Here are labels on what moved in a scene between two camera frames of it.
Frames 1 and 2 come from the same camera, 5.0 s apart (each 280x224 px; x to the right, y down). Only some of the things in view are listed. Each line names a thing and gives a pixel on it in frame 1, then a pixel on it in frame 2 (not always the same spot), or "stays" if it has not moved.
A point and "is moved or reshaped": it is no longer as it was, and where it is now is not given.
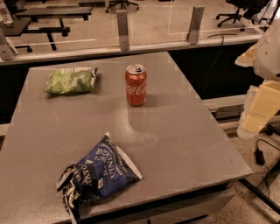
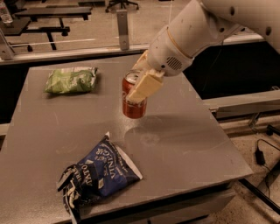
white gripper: x=269 y=57 to x=165 y=56
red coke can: x=136 y=78 is moved or reshaped
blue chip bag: x=106 y=173 stays
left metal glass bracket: x=6 y=52 stays
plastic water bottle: x=4 y=14 stays
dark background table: x=60 y=12 stays
